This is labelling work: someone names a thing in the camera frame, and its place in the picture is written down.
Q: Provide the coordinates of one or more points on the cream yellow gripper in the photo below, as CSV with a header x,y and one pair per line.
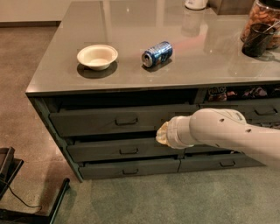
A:
x,y
172,131

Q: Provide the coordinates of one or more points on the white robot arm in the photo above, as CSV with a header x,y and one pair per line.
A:
x,y
209,116

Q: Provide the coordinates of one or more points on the snack bag in drawer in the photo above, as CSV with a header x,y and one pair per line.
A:
x,y
217,94

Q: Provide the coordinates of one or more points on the grey cabinet counter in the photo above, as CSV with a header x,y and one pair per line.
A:
x,y
115,71

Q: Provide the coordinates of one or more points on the blue soda can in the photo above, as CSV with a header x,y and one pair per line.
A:
x,y
157,54

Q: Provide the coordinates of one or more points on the white bowl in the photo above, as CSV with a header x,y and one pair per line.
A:
x,y
97,57

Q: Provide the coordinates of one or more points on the black mesh cup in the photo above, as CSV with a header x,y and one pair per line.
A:
x,y
258,39

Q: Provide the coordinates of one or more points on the white container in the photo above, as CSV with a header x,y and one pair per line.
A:
x,y
196,5

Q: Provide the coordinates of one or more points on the glass jar of nuts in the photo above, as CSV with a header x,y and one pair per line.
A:
x,y
265,12

